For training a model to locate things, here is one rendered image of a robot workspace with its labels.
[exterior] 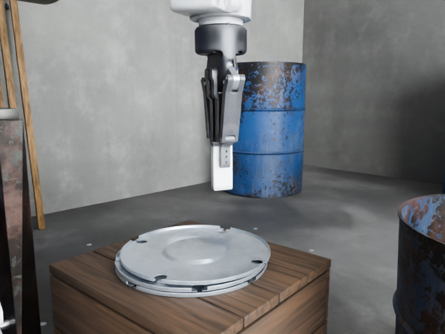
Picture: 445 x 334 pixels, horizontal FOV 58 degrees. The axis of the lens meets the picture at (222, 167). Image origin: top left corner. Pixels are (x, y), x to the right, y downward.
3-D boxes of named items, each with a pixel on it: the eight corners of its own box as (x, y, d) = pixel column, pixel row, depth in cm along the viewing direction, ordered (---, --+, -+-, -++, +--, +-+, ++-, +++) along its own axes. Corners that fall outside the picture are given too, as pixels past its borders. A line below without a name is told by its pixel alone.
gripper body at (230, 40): (257, 22, 55) (256, 92, 57) (234, 31, 63) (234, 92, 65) (204, 20, 53) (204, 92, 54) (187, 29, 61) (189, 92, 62)
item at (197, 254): (170, 221, 98) (170, 219, 98) (287, 238, 87) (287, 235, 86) (86, 267, 72) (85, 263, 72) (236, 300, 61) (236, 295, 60)
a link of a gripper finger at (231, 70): (230, 54, 58) (245, 49, 53) (231, 91, 59) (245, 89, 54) (214, 53, 57) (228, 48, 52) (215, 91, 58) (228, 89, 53)
